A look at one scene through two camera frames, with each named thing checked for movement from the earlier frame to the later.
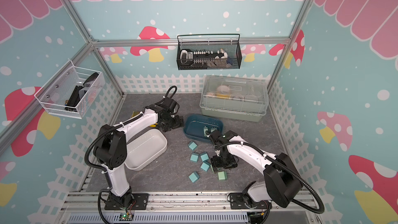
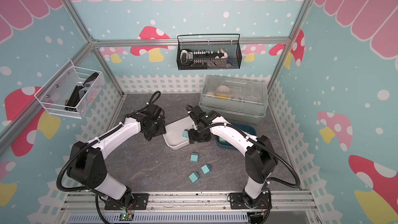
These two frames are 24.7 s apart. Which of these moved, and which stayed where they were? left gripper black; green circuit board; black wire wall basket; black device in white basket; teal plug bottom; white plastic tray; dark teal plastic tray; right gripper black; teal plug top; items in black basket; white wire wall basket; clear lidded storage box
Moved: white plastic tray; left gripper black; teal plug top; dark teal plastic tray; right gripper black
Stayed: teal plug bottom; items in black basket; green circuit board; clear lidded storage box; black wire wall basket; white wire wall basket; black device in white basket
